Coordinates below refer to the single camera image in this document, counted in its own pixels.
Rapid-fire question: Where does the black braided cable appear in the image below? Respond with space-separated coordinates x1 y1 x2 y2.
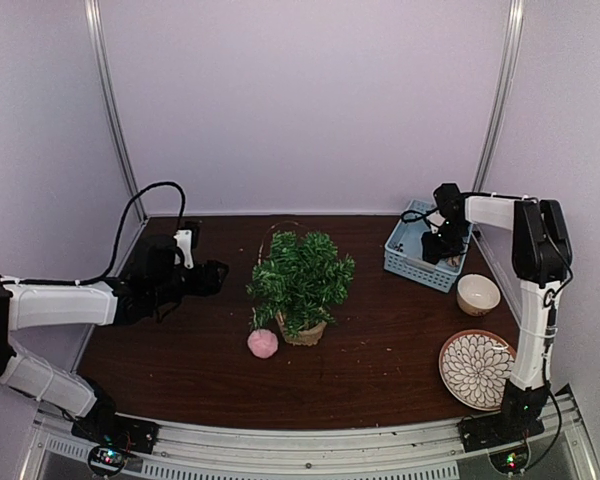
74 182 187 286
399 207 449 231

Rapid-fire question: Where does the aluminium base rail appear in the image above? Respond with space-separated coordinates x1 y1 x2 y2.
19 389 600 480

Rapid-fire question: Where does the right circuit board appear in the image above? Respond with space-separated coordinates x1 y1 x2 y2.
489 444 530 476

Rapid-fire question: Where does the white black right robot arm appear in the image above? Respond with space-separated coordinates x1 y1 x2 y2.
423 183 574 442

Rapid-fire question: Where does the floral patterned plate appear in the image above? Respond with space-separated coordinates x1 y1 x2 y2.
438 329 516 412

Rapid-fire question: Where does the small green christmas tree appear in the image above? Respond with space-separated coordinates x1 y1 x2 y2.
246 230 356 333

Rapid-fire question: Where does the light blue plastic basket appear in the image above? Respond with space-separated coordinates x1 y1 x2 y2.
384 200 473 293

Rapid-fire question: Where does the left aluminium corner post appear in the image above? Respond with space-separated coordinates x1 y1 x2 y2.
84 0 140 197

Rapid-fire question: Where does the white ceramic bowl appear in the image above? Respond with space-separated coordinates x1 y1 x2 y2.
456 274 501 317

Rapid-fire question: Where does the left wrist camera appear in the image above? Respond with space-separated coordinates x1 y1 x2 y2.
174 221 201 269

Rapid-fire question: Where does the black braided right cable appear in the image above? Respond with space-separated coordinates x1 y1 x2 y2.
399 207 449 231

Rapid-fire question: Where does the burlap tree pot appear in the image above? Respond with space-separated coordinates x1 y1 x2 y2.
276 313 327 347

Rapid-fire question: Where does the right aluminium corner post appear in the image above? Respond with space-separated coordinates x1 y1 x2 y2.
472 0 525 191

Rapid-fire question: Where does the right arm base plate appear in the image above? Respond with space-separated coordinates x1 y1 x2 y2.
457 413 545 453

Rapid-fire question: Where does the aluminium corner post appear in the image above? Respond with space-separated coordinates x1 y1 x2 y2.
472 0 525 191
84 0 140 197

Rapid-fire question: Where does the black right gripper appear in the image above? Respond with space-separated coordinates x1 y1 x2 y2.
424 219 470 260

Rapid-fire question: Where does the left circuit board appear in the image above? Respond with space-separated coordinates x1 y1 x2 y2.
87 445 129 476

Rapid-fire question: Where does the black braided left cable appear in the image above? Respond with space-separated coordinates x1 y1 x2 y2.
74 182 187 286

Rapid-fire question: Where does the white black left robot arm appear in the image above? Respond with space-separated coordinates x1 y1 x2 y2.
0 230 229 444

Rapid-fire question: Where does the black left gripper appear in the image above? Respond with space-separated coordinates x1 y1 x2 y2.
149 259 228 308

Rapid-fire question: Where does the circuit board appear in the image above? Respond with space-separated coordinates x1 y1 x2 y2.
489 444 530 476
87 445 129 476

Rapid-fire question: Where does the pink pompom ornament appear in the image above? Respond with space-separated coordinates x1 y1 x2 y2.
246 316 279 359

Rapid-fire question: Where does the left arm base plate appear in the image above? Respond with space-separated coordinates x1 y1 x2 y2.
71 412 159 454

